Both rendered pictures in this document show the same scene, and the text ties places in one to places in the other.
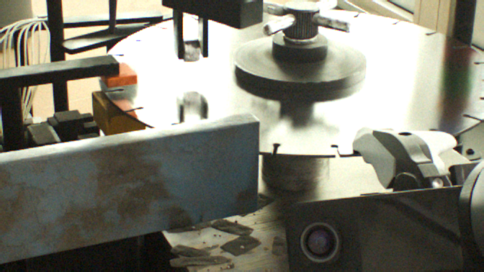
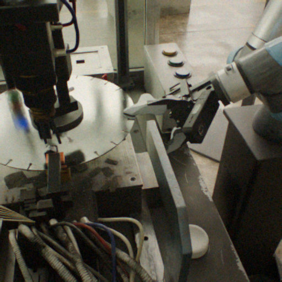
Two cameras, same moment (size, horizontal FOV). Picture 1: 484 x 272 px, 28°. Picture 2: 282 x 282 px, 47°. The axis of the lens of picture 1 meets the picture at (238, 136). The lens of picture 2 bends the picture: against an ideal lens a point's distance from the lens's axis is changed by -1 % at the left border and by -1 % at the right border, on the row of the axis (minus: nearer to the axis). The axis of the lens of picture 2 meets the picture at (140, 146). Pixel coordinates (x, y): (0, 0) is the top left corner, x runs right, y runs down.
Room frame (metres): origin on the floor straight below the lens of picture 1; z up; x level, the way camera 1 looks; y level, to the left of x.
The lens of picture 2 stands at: (0.44, 0.46, 1.36)
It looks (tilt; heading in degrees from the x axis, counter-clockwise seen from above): 42 degrees down; 283
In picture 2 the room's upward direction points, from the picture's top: straight up
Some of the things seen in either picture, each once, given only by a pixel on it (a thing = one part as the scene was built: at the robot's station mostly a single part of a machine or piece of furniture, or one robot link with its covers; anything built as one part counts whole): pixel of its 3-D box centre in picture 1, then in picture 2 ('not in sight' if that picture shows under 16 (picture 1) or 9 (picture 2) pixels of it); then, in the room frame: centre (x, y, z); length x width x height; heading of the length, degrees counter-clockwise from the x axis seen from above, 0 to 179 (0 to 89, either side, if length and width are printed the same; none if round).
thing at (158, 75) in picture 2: not in sight; (169, 85); (0.56, -0.43, 0.82); 0.28 x 0.11 x 0.15; 114
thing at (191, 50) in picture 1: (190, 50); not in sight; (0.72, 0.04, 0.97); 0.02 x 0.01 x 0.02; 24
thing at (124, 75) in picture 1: (68, 106); (57, 183); (0.66, 0.13, 0.95); 0.10 x 0.03 x 0.07; 114
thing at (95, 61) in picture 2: not in sight; (82, 82); (0.83, -0.38, 0.82); 0.18 x 0.18 x 0.15; 24
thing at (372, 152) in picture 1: (410, 144); (145, 102); (0.57, -0.11, 0.96); 0.09 x 0.06 x 0.03; 14
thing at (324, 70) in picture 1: (299, 53); (55, 109); (0.74, -0.05, 0.96); 0.11 x 0.11 x 0.03
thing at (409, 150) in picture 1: (408, 173); (167, 106); (0.52, -0.10, 0.97); 0.09 x 0.02 x 0.05; 14
